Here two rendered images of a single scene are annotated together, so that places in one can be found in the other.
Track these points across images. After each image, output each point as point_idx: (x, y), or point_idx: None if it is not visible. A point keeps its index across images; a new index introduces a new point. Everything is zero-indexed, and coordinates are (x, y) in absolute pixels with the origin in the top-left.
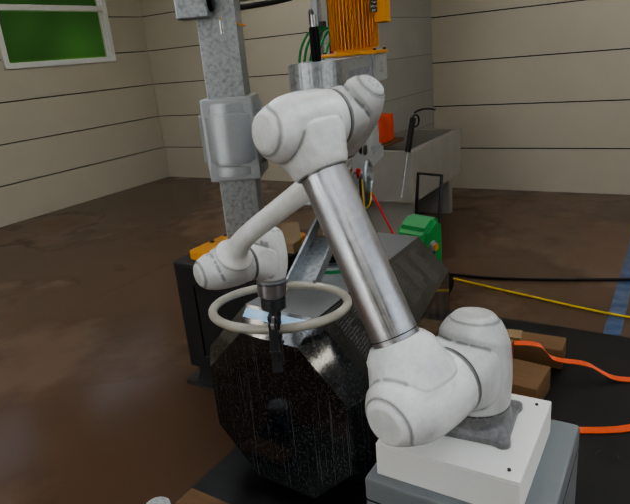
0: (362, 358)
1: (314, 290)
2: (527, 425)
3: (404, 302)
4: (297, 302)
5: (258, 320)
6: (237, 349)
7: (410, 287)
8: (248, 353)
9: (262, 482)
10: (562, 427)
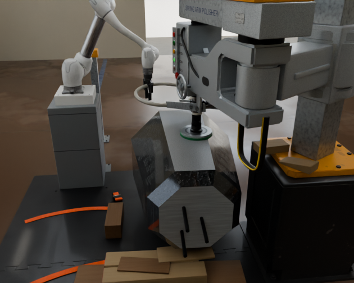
0: (140, 131)
1: (180, 119)
2: (59, 91)
3: (82, 46)
4: (178, 114)
5: None
6: None
7: (150, 159)
8: None
9: None
10: (51, 106)
